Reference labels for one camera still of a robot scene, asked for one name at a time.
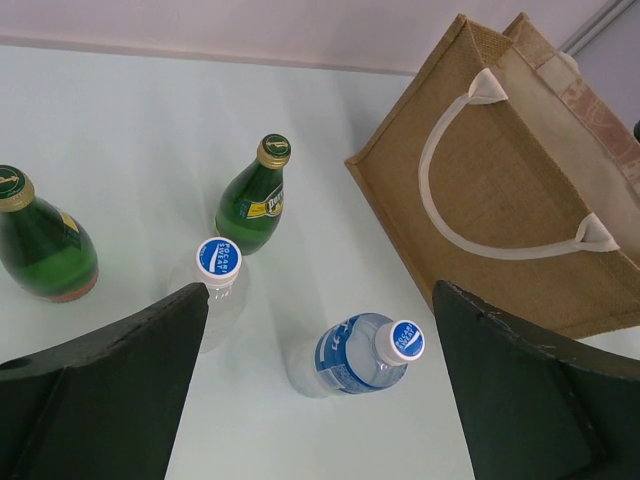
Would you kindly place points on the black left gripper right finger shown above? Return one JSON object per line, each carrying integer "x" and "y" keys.
{"x": 534, "y": 404}

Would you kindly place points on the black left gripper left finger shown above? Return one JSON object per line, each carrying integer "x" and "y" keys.
{"x": 107, "y": 404}

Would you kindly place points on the clear unlabelled plastic bottle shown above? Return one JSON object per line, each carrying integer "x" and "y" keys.
{"x": 219, "y": 264}

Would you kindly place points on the green bottle red base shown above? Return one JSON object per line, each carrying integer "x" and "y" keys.
{"x": 44, "y": 249}

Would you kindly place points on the blue label bottle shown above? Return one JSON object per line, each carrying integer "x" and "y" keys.
{"x": 366, "y": 353}

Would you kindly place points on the green glass bottle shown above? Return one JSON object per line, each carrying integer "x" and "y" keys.
{"x": 251, "y": 205}

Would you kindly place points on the brown canvas tote bag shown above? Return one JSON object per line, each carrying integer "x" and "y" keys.
{"x": 499, "y": 169}

